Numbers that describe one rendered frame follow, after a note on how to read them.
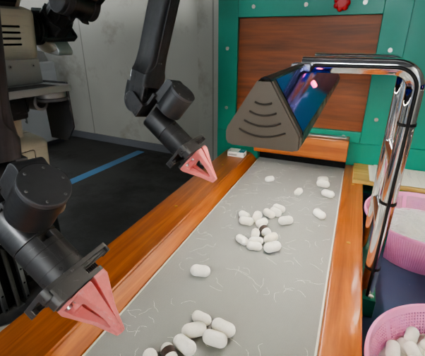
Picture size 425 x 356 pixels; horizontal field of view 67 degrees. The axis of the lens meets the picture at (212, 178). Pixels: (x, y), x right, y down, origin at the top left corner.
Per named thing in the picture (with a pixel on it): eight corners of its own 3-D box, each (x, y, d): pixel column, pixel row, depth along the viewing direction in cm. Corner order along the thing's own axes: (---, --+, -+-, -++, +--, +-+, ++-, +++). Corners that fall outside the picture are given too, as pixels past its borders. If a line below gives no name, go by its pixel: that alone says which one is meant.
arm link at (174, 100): (150, 99, 80) (122, 98, 73) (175, 63, 74) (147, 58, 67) (176, 136, 77) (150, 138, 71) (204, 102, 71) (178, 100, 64)
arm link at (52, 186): (17, 171, 47) (-54, 188, 40) (41, 116, 40) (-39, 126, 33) (63, 237, 45) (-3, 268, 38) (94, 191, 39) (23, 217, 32)
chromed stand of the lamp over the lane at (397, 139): (270, 289, 66) (290, 56, 49) (289, 238, 83) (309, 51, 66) (371, 318, 59) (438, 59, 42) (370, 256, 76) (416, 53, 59)
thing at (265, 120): (224, 144, 35) (225, 75, 33) (308, 81, 88) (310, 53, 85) (298, 153, 33) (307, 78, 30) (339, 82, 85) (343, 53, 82)
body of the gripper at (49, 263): (114, 251, 43) (75, 210, 43) (52, 303, 35) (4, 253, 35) (94, 272, 47) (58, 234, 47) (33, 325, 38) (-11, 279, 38)
